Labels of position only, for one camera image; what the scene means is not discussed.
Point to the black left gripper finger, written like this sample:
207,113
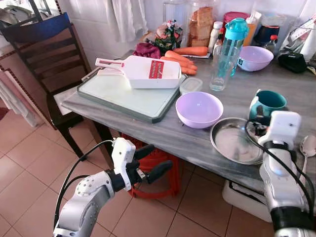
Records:
144,151
159,171

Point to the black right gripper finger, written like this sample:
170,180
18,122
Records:
264,121

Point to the teal mug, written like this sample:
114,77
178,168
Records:
269,103

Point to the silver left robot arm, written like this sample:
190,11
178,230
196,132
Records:
84,202

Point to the red plastic stool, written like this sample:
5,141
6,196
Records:
170,173

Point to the round steel plate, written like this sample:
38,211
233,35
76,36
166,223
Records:
229,143

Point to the steel spoon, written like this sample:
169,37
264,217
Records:
308,145

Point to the pale green cutting board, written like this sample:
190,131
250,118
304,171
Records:
123,98

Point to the clear drinking glass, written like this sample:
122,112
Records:
222,74

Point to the small purple bowl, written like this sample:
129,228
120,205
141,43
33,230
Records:
256,58

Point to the black pouch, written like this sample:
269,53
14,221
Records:
292,63

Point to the large purple plastic bowl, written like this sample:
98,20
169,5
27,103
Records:
199,111

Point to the white plastic box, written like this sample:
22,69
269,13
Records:
242,200

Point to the small red cap bottle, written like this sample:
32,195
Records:
270,45

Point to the white mandoline slicer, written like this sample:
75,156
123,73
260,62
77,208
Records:
138,74

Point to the small clear plastic container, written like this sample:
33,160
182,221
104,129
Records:
191,86

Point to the white paper roll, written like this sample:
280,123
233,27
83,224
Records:
309,47

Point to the orange carrot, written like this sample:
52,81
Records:
177,56
185,64
189,71
192,51

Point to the dark blue container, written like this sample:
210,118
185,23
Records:
269,30

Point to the orange sauce bottle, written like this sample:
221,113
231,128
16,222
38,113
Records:
252,29

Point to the teal water bottle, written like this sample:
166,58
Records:
236,29

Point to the small white bottle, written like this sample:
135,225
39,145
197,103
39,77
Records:
215,37

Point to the pink lid container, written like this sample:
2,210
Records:
234,16

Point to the red lid bread jar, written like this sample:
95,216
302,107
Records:
201,24

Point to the flower print bundle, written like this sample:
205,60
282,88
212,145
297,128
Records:
168,35

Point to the white curtain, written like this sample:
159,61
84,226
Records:
128,19

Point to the dark wooden chair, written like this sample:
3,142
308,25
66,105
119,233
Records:
44,54

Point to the white striped cloth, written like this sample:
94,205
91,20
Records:
15,98

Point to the clear empty jar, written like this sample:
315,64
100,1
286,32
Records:
175,12

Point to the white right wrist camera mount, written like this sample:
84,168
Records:
285,126

